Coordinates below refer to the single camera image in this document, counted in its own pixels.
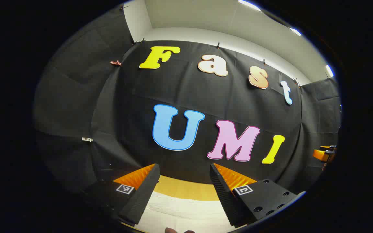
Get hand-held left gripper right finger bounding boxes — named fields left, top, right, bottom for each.
left=209, top=163, right=306, bottom=228

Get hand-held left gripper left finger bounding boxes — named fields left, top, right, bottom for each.
left=83, top=163, right=161, bottom=226

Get white jeans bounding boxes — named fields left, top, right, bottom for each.
left=134, top=190, right=239, bottom=233

